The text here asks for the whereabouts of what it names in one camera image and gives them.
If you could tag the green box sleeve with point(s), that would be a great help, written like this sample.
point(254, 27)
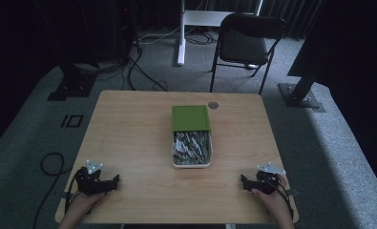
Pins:
point(190, 118)

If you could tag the white desk frame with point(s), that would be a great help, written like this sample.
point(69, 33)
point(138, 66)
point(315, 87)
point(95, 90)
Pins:
point(182, 38)

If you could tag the black metal stand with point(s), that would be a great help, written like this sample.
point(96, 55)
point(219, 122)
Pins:
point(300, 92)
point(73, 82)

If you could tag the grey round table grommet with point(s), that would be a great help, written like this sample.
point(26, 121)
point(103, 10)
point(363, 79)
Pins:
point(213, 105)

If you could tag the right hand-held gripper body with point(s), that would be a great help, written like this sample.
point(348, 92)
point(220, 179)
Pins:
point(267, 181)

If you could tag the pile of small silver sticks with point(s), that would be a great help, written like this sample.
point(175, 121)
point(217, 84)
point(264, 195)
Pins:
point(191, 148)

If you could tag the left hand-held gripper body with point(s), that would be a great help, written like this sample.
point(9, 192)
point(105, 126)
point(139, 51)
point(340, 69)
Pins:
point(88, 183)

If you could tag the person's right hand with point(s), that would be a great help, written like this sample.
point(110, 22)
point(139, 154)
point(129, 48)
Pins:
point(273, 206)

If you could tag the person's left hand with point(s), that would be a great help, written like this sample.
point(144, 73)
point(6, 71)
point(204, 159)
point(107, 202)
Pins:
point(81, 208)

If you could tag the white box drawer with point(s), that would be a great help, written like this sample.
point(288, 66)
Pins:
point(208, 159)

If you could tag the black folding chair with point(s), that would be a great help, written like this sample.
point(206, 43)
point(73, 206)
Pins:
point(245, 44)

